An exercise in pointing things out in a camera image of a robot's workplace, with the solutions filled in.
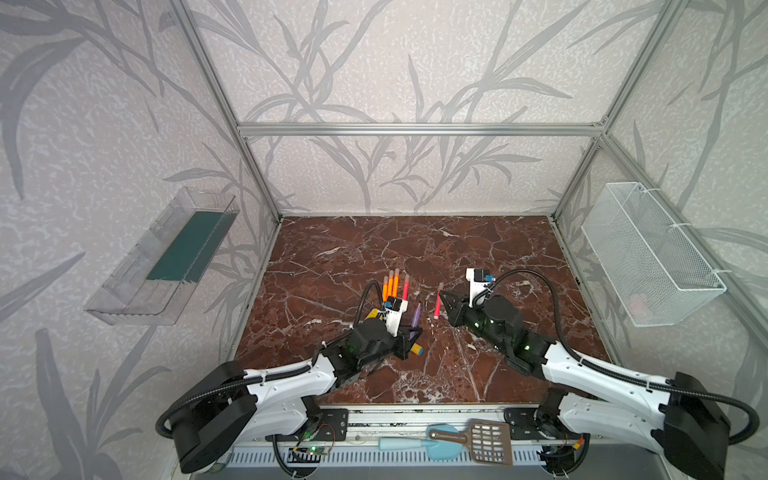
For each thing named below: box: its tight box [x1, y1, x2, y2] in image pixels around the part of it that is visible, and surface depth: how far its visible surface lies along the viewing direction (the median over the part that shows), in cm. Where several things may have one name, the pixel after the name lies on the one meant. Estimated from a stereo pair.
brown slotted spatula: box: [429, 418, 512, 466], surface depth 73 cm
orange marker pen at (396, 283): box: [392, 268, 400, 298], surface depth 101 cm
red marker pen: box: [402, 274, 410, 301], surface depth 101 cm
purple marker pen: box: [412, 302, 422, 328], surface depth 79 cm
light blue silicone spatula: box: [378, 424, 463, 461], surface depth 72 cm
